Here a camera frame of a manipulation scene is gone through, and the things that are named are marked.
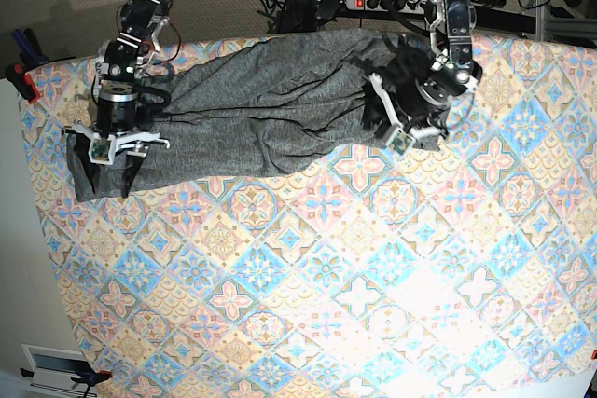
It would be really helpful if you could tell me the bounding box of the blue handled clamp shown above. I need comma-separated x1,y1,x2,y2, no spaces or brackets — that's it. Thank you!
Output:
11,28,49,69

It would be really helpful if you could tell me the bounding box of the patterned tablecloth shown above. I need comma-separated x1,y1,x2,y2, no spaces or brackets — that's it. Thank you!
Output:
20,36,596,397

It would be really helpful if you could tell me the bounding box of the red black clamp upper left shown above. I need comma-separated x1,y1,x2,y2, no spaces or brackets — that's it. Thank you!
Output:
5,63,39,103

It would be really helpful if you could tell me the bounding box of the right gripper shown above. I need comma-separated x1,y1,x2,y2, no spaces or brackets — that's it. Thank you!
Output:
62,89,171,198

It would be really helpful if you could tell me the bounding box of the grey t-shirt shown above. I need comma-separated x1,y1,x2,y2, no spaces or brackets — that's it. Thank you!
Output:
66,28,451,203

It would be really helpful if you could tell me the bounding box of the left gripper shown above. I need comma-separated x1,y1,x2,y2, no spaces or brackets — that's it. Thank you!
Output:
366,72,453,153

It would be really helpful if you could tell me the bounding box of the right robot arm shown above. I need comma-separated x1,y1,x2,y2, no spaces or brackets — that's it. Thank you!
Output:
62,0,174,201

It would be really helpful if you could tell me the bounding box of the black clamp lower left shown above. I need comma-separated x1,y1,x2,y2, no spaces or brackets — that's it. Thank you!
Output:
21,368,113,394

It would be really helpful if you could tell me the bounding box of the white floor vent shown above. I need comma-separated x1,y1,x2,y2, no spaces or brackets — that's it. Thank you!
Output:
21,344,92,397

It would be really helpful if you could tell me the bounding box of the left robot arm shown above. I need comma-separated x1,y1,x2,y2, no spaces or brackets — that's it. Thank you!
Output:
366,0,482,154

